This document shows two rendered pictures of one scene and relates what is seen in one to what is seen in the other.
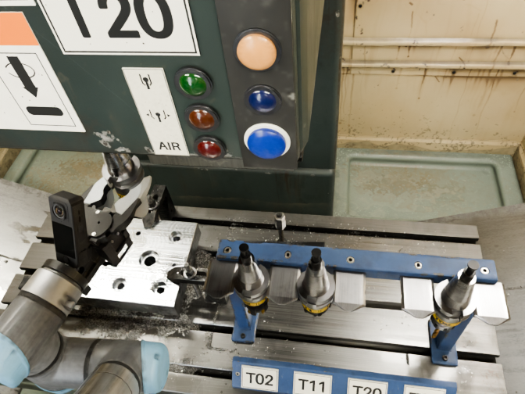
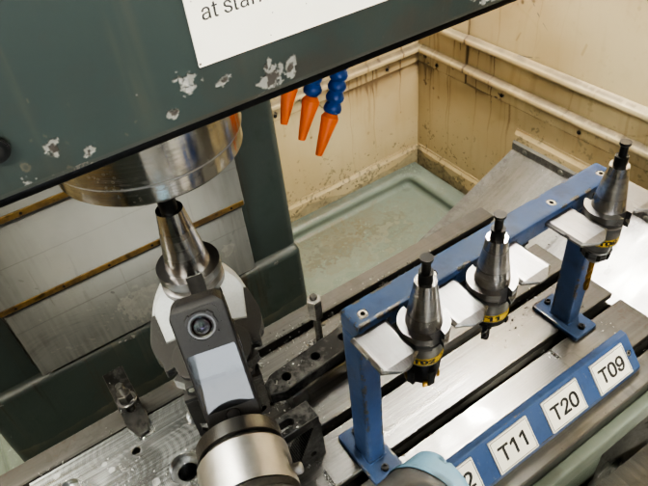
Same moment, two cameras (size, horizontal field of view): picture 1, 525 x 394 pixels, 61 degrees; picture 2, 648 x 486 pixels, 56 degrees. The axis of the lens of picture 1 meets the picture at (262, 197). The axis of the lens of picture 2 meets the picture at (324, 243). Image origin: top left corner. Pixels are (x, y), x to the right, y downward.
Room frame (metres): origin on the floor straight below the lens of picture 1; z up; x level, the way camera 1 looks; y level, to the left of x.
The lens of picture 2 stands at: (0.11, 0.43, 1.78)
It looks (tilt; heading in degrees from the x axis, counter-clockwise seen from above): 42 degrees down; 316
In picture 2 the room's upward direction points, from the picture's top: 7 degrees counter-clockwise
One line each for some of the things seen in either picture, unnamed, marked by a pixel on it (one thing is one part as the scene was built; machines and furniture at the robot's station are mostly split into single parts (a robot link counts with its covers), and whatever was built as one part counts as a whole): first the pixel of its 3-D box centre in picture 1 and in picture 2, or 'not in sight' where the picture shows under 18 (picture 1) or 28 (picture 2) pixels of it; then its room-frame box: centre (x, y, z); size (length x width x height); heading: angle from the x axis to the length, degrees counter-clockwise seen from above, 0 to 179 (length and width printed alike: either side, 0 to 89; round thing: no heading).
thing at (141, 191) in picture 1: (139, 203); (236, 306); (0.49, 0.21, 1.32); 0.09 x 0.03 x 0.06; 137
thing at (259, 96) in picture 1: (262, 100); not in sight; (0.25, -0.01, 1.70); 0.02 x 0.01 x 0.02; 76
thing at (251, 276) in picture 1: (248, 269); (424, 300); (0.37, 0.04, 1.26); 0.04 x 0.04 x 0.07
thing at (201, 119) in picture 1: (201, 119); not in sight; (0.26, 0.04, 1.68); 0.02 x 0.01 x 0.02; 76
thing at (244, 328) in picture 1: (238, 293); (365, 398); (0.44, 0.08, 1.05); 0.10 x 0.05 x 0.30; 166
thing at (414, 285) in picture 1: (417, 297); (580, 229); (0.30, -0.23, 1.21); 0.07 x 0.05 x 0.01; 166
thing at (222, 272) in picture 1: (220, 279); (387, 350); (0.39, 0.09, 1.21); 0.07 x 0.05 x 0.01; 166
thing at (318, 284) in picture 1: (316, 274); (494, 257); (0.35, -0.07, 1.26); 0.04 x 0.04 x 0.07
